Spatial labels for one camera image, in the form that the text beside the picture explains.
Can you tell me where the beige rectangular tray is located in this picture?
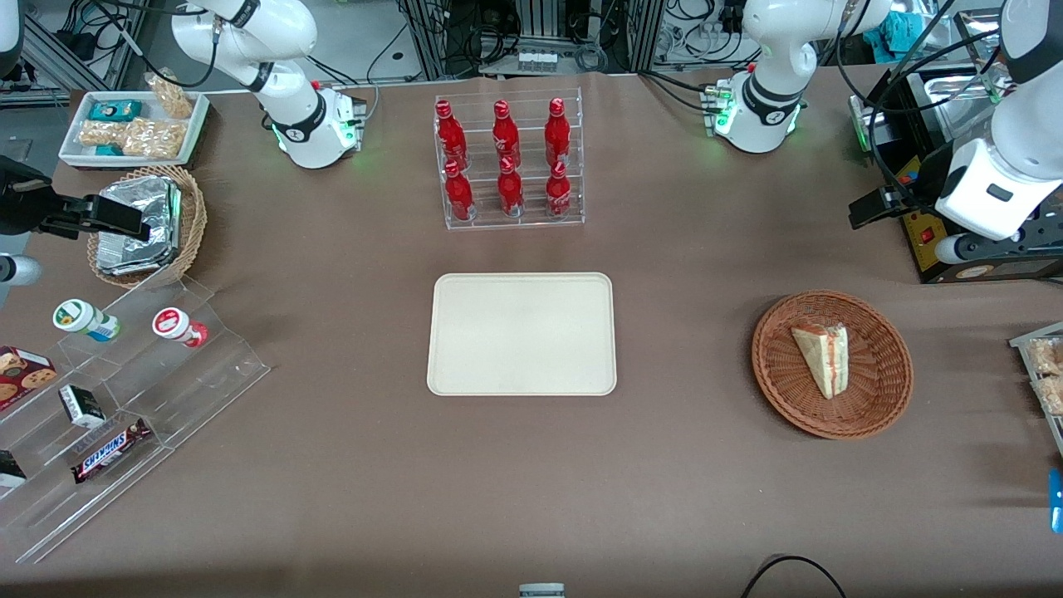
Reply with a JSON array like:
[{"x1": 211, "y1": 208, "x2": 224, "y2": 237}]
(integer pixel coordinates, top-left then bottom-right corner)
[{"x1": 427, "y1": 272, "x2": 618, "y2": 397}]

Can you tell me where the black food warmer cabinet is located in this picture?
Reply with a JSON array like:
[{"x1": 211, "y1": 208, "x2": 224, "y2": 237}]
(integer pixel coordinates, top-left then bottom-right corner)
[{"x1": 849, "y1": 62, "x2": 1063, "y2": 285}]

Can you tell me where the black cable loop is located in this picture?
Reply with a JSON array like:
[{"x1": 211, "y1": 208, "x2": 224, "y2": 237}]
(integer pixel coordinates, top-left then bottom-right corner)
[{"x1": 742, "y1": 555, "x2": 846, "y2": 598}]

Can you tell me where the shallow round wicker basket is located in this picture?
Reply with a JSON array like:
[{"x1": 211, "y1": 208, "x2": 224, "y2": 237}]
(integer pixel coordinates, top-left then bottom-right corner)
[{"x1": 752, "y1": 289, "x2": 914, "y2": 439}]

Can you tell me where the deep wicker basket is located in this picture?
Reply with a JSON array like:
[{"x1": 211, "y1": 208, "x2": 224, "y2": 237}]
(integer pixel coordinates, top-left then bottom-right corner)
[{"x1": 87, "y1": 164, "x2": 208, "y2": 289}]

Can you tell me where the green-lid yogurt bottle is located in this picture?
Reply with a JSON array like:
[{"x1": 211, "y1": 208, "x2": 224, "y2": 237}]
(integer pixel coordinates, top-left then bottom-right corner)
[{"x1": 52, "y1": 299, "x2": 120, "y2": 343}]

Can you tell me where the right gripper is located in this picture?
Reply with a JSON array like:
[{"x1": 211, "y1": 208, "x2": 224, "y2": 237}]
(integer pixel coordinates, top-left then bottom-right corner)
[{"x1": 0, "y1": 158, "x2": 152, "y2": 243}]

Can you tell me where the red cola bottle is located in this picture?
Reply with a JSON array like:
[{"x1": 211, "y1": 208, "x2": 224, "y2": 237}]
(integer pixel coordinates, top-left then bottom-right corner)
[
  {"x1": 545, "y1": 98, "x2": 572, "y2": 169},
  {"x1": 436, "y1": 100, "x2": 468, "y2": 171},
  {"x1": 444, "y1": 160, "x2": 476, "y2": 222},
  {"x1": 497, "y1": 156, "x2": 526, "y2": 218},
  {"x1": 546, "y1": 160, "x2": 573, "y2": 219},
  {"x1": 492, "y1": 100, "x2": 522, "y2": 171}
]

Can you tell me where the small black white carton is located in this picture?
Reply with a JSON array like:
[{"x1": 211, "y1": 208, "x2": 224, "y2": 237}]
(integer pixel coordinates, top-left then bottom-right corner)
[{"x1": 58, "y1": 385, "x2": 106, "y2": 429}]

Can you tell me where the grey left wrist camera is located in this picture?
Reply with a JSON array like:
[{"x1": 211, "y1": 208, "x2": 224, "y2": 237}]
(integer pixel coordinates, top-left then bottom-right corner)
[{"x1": 934, "y1": 235, "x2": 991, "y2": 265}]

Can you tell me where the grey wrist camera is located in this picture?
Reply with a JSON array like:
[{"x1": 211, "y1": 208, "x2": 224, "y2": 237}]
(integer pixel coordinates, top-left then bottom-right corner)
[
  {"x1": 0, "y1": 253, "x2": 42, "y2": 287},
  {"x1": 934, "y1": 235, "x2": 991, "y2": 265}
]

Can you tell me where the steel warmer pan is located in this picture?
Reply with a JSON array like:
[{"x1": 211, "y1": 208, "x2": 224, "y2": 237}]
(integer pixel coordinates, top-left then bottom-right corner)
[{"x1": 918, "y1": 73, "x2": 1010, "y2": 113}]

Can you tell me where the Snickers chocolate bar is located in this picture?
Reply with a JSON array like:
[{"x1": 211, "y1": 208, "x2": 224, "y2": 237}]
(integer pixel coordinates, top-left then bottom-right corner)
[{"x1": 71, "y1": 418, "x2": 153, "y2": 485}]

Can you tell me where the clear acrylic stepped display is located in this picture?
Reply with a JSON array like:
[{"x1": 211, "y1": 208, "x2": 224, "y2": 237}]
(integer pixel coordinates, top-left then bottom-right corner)
[{"x1": 0, "y1": 274, "x2": 271, "y2": 566}]

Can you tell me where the clear acrylic bottle rack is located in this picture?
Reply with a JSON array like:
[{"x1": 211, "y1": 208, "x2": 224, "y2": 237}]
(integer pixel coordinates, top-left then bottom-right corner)
[{"x1": 434, "y1": 87, "x2": 585, "y2": 231}]

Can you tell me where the red-lid yogurt bottle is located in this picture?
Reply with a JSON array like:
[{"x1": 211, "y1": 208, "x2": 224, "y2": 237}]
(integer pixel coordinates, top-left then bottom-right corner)
[{"x1": 152, "y1": 307, "x2": 209, "y2": 349}]

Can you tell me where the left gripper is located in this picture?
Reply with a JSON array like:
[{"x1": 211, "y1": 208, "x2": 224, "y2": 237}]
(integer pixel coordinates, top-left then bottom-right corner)
[{"x1": 849, "y1": 137, "x2": 1063, "y2": 242}]

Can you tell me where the foil-wrapped package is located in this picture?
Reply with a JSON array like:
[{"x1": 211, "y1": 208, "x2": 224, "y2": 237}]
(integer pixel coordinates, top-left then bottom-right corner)
[
  {"x1": 100, "y1": 176, "x2": 182, "y2": 243},
  {"x1": 96, "y1": 233, "x2": 174, "y2": 277}
]

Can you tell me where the triangular sandwich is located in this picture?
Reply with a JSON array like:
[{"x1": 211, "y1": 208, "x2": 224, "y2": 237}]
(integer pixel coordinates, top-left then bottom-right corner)
[{"x1": 791, "y1": 322, "x2": 850, "y2": 400}]

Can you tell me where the white rectangular snack tray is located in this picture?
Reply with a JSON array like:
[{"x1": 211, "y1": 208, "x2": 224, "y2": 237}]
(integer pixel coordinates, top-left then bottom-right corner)
[{"x1": 58, "y1": 90, "x2": 210, "y2": 169}]

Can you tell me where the grey snack tray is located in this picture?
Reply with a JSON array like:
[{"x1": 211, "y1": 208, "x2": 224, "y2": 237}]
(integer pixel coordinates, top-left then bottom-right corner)
[{"x1": 1009, "y1": 322, "x2": 1063, "y2": 458}]

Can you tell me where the large clear puffed snack bag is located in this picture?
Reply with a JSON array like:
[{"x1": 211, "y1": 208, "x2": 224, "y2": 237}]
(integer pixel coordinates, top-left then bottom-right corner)
[{"x1": 123, "y1": 116, "x2": 188, "y2": 160}]

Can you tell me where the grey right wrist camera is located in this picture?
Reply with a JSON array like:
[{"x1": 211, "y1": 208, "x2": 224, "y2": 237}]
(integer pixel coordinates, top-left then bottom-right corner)
[{"x1": 0, "y1": 253, "x2": 42, "y2": 287}]

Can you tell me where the red cookie box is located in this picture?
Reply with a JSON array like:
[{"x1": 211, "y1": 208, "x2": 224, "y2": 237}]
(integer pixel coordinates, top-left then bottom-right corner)
[{"x1": 0, "y1": 346, "x2": 57, "y2": 412}]

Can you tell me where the upright clear snack bag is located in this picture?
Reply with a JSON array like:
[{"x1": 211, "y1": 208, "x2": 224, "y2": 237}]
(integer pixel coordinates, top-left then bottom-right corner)
[{"x1": 145, "y1": 71, "x2": 196, "y2": 120}]

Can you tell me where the aluminium frame rack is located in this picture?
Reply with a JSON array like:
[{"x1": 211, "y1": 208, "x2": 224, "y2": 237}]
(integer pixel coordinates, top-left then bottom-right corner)
[{"x1": 399, "y1": 0, "x2": 665, "y2": 77}]

